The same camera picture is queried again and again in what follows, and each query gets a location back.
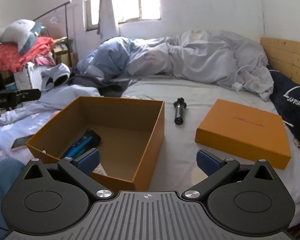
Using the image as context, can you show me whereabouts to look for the grey hooded jacket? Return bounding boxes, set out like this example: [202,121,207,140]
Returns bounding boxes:
[0,63,100,125]

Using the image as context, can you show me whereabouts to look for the black clothes rack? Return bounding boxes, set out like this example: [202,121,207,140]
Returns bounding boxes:
[33,0,73,67]

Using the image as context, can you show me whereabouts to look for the plush toy pillow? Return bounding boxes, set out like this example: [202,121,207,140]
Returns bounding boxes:
[0,19,42,55]

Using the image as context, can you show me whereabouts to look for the cardboard boxes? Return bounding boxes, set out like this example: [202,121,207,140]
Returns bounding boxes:
[51,36,78,67]

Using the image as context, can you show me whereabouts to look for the open orange cardboard box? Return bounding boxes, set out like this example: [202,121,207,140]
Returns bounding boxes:
[27,96,165,193]

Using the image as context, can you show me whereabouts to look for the red clothes pile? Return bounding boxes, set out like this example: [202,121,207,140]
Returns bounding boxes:
[0,36,56,73]

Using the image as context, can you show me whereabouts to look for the navy printed pillow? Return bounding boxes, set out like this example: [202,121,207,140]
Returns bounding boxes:
[267,64,300,145]

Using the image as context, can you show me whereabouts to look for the white hanging curtain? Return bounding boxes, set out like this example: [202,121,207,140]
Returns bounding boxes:
[97,0,121,43]

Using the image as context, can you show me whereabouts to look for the wooden headboard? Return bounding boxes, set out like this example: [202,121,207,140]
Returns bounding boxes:
[260,37,300,84]

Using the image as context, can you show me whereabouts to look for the grey blue duvet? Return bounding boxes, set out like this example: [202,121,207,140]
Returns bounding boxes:
[77,30,268,89]

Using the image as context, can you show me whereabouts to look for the dark book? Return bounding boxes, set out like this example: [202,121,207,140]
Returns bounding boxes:
[10,134,33,151]

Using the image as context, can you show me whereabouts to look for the black clothing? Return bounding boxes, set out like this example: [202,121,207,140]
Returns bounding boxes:
[68,74,135,98]

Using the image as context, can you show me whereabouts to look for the window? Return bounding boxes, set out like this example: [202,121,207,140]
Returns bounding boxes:
[83,0,161,31]

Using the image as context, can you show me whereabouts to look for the green white tissue packet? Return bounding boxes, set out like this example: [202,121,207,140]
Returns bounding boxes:
[125,94,154,100]

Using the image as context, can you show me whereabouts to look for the orange box lid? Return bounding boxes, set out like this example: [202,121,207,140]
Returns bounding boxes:
[194,99,291,170]

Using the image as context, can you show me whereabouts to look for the white remote control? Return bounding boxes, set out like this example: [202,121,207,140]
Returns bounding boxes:
[93,164,107,176]

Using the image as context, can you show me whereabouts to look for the white radiator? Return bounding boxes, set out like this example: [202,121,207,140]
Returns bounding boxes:
[13,62,51,90]

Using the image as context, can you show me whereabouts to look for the teal trouser leg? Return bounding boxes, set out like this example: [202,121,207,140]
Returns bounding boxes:
[0,158,25,238]

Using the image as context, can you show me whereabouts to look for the black blue electric shaver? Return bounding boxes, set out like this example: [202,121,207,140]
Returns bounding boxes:
[62,129,101,159]

